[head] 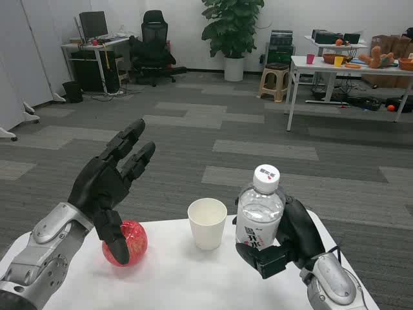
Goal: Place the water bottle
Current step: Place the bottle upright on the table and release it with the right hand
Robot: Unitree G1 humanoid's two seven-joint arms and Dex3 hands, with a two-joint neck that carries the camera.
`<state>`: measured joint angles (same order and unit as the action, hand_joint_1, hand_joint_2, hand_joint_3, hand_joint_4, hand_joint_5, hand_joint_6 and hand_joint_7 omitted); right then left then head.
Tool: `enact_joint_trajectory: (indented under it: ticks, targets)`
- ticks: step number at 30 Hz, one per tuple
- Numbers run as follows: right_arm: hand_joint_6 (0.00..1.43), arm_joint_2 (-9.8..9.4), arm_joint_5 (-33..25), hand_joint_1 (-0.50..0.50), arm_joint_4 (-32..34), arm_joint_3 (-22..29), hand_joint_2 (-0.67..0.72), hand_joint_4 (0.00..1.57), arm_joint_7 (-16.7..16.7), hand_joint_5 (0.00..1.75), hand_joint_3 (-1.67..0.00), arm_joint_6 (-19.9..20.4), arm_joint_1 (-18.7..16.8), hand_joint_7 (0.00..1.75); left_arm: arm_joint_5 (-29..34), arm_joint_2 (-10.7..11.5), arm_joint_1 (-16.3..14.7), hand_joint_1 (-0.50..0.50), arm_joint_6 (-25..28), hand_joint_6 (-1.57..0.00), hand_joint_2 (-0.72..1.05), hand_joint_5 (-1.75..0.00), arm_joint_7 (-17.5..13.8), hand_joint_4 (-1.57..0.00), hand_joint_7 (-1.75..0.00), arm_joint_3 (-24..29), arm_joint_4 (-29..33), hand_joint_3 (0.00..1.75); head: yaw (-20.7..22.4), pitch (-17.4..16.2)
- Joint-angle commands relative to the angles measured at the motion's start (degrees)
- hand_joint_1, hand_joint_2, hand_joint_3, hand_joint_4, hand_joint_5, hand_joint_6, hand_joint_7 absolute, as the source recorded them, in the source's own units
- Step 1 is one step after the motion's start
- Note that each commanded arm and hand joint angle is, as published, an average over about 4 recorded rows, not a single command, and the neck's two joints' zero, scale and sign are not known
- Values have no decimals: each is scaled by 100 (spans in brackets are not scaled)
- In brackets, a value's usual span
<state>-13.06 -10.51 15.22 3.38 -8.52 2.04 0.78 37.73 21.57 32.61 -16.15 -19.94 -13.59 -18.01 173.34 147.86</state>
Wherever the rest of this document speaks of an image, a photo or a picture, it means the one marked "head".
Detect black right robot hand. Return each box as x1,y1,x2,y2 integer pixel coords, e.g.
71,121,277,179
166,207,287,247
235,195,326,280

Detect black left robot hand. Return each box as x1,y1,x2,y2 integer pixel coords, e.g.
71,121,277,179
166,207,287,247
67,118,156,266

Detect clear water bottle white cap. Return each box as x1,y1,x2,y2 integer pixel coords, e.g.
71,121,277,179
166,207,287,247
235,163,287,251

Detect large red apple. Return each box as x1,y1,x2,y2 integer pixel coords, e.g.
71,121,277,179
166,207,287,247
101,220,148,267

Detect black trash bin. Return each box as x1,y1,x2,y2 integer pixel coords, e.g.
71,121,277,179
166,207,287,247
62,80,84,104

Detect white paper cup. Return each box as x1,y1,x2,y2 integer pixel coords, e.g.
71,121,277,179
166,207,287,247
187,198,228,251

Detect beige plastic stool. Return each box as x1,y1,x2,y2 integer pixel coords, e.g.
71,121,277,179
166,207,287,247
116,56,130,85
257,62,290,103

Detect black cabinet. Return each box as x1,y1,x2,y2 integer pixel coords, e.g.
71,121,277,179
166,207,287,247
70,50,120,93

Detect white office desk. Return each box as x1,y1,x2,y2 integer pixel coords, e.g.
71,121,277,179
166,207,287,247
61,36,132,94

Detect black mesh office chair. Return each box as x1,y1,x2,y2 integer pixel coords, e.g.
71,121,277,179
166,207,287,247
128,10,188,87

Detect black computer monitor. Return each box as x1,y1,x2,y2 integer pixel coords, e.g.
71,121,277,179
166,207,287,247
79,11,109,41

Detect long white table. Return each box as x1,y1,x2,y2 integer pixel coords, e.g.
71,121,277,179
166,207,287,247
285,55,413,132

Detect black bag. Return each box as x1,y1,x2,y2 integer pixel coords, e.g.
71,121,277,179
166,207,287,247
385,96,413,113

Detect brown woven bowl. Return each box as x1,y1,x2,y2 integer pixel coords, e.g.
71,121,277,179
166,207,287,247
322,53,351,65

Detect white plant pot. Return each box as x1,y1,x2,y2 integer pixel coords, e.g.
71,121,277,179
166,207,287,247
223,57,245,82

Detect black green equipment stack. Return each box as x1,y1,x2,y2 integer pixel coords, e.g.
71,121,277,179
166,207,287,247
267,30,295,65

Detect small white table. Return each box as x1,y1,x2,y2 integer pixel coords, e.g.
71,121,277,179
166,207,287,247
304,34,368,106

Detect orange plush toy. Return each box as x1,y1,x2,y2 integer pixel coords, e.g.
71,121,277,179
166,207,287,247
358,46,395,69

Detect wide black box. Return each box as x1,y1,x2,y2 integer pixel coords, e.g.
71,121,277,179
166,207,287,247
311,29,343,45

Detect small black box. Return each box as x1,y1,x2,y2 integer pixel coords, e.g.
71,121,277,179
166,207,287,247
343,32,364,45

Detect brown cardboard boxes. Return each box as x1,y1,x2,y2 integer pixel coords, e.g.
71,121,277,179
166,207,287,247
361,34,413,90

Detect green leafy plant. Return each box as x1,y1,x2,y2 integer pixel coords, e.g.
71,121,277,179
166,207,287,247
200,0,265,59

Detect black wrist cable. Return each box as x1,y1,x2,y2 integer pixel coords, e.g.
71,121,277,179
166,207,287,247
325,245,343,264

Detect black floor cable tangle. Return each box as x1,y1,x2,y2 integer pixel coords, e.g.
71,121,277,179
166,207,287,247
311,80,381,111

